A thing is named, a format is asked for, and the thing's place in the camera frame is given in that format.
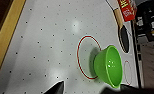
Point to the small white-top table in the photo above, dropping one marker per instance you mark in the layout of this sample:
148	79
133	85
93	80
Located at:
43	40

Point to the green bowl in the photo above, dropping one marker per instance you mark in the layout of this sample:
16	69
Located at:
108	66

